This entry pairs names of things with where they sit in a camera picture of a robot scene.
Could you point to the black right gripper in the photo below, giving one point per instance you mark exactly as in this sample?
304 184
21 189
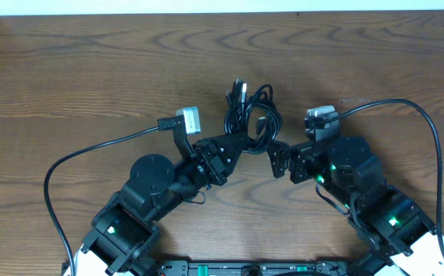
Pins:
294 162

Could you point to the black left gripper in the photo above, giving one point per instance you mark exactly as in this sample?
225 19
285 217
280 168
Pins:
209 162

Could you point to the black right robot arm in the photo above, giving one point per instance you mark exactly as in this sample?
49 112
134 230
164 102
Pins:
403 239

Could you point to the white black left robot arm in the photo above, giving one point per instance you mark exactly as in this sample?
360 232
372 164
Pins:
124 230

